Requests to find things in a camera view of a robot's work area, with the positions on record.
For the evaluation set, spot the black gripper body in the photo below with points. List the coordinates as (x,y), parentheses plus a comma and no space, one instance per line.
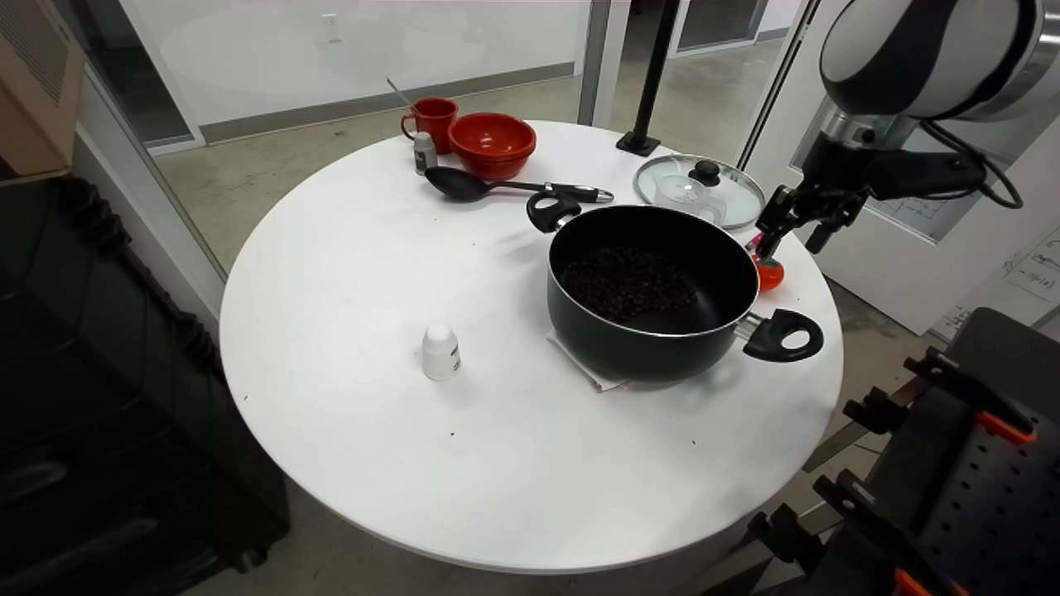
(882,173)

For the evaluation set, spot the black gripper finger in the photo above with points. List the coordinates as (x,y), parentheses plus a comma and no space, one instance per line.
(824,228)
(772,218)

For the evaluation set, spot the red tomato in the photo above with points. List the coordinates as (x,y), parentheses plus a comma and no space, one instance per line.
(771,275)

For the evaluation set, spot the glass pot lid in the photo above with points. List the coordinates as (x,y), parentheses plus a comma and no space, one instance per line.
(702,190)

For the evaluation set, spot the black cooking pot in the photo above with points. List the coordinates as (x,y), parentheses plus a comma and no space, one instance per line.
(650,293)

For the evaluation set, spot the black pole with base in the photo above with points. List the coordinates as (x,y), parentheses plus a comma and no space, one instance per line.
(650,78)

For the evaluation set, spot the white trivet mat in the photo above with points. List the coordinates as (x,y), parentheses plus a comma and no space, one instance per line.
(586,368)

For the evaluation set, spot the black workbench with clamps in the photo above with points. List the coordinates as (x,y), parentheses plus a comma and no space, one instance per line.
(948,464)

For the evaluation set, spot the red bowl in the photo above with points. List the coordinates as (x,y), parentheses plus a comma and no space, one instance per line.
(491,139)

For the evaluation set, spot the black ladle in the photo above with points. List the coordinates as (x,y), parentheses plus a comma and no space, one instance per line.
(464,183)

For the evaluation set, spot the red mug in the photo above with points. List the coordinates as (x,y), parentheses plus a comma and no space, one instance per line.
(434,121)

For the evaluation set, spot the small grey shaker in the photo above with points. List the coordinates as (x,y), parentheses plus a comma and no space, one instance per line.
(426,151)

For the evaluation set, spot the small white bottle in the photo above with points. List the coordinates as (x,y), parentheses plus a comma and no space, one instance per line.
(440,353)

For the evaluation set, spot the black cabinet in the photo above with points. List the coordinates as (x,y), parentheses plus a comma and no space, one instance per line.
(102,419)

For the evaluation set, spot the wooden shelf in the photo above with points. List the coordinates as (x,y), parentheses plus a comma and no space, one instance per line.
(34,100)

